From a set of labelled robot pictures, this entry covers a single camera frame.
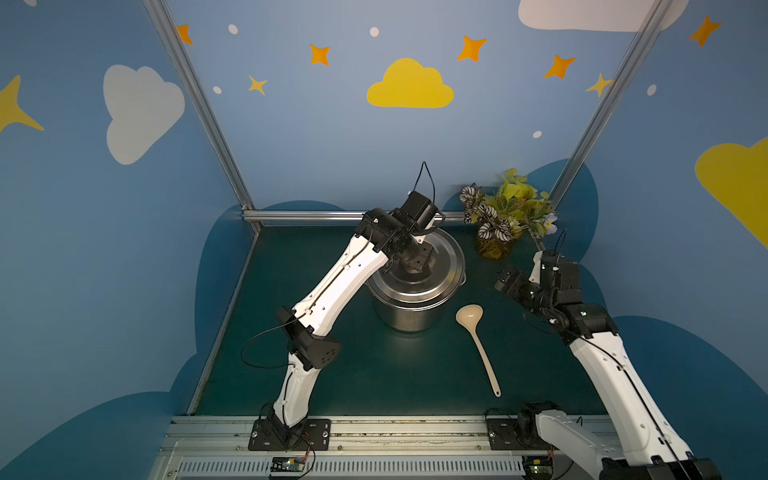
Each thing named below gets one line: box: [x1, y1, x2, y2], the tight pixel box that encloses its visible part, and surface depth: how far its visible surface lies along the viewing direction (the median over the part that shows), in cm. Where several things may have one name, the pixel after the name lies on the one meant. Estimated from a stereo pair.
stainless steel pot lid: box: [370, 228, 466, 305], surface depth 76 cm
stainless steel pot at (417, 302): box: [366, 228, 467, 333], surface depth 77 cm
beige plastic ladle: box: [455, 304, 501, 398], surface depth 95 cm
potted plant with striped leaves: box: [460, 168, 559, 260], surface depth 100 cm
